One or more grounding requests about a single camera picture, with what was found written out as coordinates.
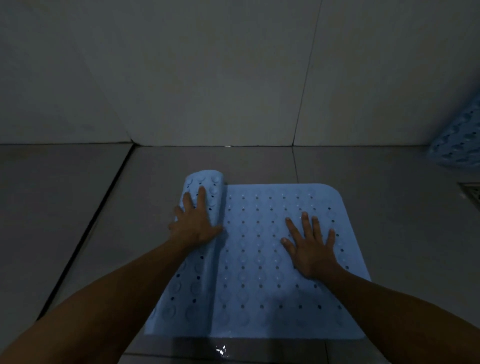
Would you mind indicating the person's left hand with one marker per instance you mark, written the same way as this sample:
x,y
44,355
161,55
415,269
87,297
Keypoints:
x,y
195,227

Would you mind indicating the blue perforated bath mat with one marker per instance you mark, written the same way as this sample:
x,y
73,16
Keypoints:
x,y
258,262

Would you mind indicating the person's right hand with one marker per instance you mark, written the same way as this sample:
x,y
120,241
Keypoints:
x,y
311,253

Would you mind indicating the person's left thumb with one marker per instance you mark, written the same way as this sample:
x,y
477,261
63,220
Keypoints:
x,y
215,231

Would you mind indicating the person's right forearm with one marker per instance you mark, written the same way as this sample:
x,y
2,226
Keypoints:
x,y
397,318

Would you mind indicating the person's left middle finger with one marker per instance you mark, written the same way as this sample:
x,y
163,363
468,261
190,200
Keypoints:
x,y
188,204

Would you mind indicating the person's right little finger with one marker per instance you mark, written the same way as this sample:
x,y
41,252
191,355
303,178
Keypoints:
x,y
330,238

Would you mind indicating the person's right middle finger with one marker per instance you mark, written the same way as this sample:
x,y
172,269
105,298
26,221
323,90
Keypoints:
x,y
306,225

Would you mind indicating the person's right thumb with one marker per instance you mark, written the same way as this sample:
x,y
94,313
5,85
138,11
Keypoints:
x,y
288,245

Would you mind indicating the blue bath mat with suction cups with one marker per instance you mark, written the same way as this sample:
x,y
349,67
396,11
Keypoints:
x,y
459,142

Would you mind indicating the metal floor drain grate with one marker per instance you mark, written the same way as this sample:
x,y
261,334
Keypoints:
x,y
472,193

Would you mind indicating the person's left little finger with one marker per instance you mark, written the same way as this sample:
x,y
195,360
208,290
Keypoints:
x,y
171,226

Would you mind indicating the person's left forearm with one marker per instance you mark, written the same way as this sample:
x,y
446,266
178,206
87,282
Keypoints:
x,y
97,307

